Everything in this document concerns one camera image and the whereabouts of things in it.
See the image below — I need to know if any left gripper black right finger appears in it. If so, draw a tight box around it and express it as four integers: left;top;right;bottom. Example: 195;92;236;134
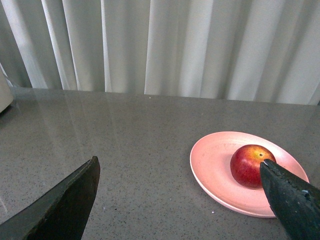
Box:
259;159;320;240

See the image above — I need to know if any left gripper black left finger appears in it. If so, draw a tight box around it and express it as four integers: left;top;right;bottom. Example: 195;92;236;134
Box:
0;156;101;240

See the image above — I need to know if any red apple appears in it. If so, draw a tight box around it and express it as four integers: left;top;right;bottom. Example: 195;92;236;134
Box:
229;144;277;189

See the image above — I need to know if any pink plate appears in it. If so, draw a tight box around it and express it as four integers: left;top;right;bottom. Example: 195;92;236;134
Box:
190;131;309;218

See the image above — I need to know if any white object at table edge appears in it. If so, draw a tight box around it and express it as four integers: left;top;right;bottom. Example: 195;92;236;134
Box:
0;70;14;113

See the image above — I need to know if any white curtain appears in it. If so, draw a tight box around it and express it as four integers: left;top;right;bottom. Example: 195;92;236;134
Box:
0;0;320;105

